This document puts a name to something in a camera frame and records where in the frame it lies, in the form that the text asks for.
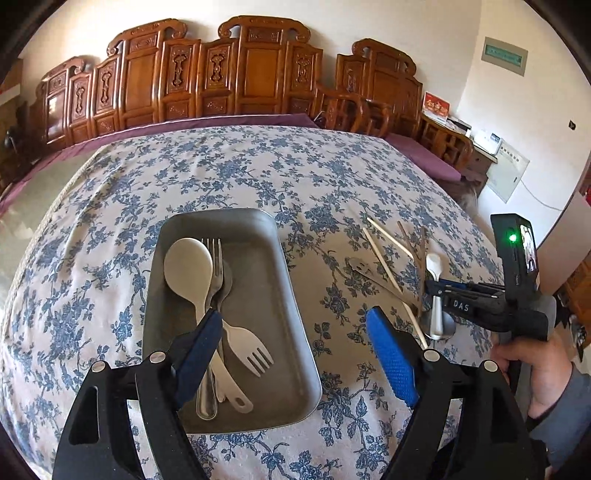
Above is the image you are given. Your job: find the carved wooden sofa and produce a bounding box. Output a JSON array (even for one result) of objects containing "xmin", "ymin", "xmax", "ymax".
[{"xmin": 34, "ymin": 15, "xmax": 370, "ymax": 153}]

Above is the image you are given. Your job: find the dark wooden chopstick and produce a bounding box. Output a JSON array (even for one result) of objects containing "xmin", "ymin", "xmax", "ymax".
[{"xmin": 397, "ymin": 220, "xmax": 426, "ymax": 278}]

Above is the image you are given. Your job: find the white plastic fork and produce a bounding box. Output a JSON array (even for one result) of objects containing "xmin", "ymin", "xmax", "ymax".
[{"xmin": 221, "ymin": 320, "xmax": 275, "ymax": 377}]

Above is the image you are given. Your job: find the purple armchair cushion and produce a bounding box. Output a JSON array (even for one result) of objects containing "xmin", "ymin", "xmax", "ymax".
[{"xmin": 383, "ymin": 133, "xmax": 462, "ymax": 182}]

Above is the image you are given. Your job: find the person's right hand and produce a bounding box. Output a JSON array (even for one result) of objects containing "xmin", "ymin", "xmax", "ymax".
[{"xmin": 490, "ymin": 330, "xmax": 575, "ymax": 418}]

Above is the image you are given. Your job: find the red desk calendar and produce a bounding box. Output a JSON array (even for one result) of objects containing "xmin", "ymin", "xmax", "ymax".
[{"xmin": 423, "ymin": 91, "xmax": 450, "ymax": 121}]

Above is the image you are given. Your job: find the metal tray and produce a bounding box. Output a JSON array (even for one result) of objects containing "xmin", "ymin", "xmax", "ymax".
[{"xmin": 142, "ymin": 209, "xmax": 322, "ymax": 435}]

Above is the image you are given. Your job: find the large white spoon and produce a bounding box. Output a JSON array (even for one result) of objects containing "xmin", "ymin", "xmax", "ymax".
[{"xmin": 164, "ymin": 237, "xmax": 254, "ymax": 414}]

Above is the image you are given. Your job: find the purple sofa cushion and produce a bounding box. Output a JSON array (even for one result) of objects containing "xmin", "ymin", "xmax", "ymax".
[{"xmin": 0, "ymin": 113, "xmax": 321, "ymax": 215}]

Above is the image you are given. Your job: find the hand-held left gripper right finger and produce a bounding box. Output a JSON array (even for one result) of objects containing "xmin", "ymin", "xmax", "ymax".
[{"xmin": 365, "ymin": 306, "xmax": 546, "ymax": 480}]

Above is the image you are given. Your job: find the person's right forearm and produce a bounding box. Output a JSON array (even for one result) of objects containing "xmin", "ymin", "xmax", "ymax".
[{"xmin": 526, "ymin": 362, "xmax": 591, "ymax": 446}]

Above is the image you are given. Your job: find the carved wooden armchair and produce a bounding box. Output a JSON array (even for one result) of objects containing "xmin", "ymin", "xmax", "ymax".
[{"xmin": 336, "ymin": 38, "xmax": 474, "ymax": 169}]

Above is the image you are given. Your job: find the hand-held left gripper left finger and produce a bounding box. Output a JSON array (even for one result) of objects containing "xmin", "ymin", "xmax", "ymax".
[{"xmin": 52, "ymin": 308, "xmax": 223, "ymax": 480}]

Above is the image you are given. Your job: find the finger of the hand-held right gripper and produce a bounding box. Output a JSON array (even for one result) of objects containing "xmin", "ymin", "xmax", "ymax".
[
  {"xmin": 425, "ymin": 278, "xmax": 506, "ymax": 301},
  {"xmin": 441, "ymin": 295, "xmax": 505, "ymax": 331}
]

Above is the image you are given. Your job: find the white electrical panel box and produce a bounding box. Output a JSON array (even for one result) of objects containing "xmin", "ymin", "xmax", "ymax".
[{"xmin": 486, "ymin": 143, "xmax": 529, "ymax": 204}]

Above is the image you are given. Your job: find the wooden side table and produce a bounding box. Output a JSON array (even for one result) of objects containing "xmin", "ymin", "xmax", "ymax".
[{"xmin": 418, "ymin": 113, "xmax": 499, "ymax": 195}]

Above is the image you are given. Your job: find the blue floral tablecloth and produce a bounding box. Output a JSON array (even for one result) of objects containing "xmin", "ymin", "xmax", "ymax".
[{"xmin": 0, "ymin": 124, "xmax": 509, "ymax": 480}]

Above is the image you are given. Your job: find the white desktop device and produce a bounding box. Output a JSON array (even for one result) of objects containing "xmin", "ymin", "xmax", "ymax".
[{"xmin": 473, "ymin": 130, "xmax": 502, "ymax": 155}]

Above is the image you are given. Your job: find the metal spoon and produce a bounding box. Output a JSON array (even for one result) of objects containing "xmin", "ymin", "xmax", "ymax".
[
  {"xmin": 424, "ymin": 295, "xmax": 455, "ymax": 342},
  {"xmin": 210, "ymin": 261, "xmax": 235, "ymax": 324}
]

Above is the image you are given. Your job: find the white wall cable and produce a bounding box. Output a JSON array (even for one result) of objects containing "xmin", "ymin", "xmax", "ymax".
[{"xmin": 522, "ymin": 178, "xmax": 571, "ymax": 214}]

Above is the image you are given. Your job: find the green wall panel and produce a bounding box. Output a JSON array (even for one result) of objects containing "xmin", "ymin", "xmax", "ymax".
[{"xmin": 481, "ymin": 36, "xmax": 528, "ymax": 77}]

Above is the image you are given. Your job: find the grey fluffy thing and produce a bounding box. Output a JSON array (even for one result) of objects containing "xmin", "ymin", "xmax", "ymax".
[{"xmin": 455, "ymin": 182, "xmax": 481, "ymax": 213}]

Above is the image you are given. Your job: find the metal fork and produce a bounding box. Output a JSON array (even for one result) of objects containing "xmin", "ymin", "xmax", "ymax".
[
  {"xmin": 196, "ymin": 237, "xmax": 225, "ymax": 421},
  {"xmin": 347, "ymin": 256, "xmax": 407, "ymax": 296}
]

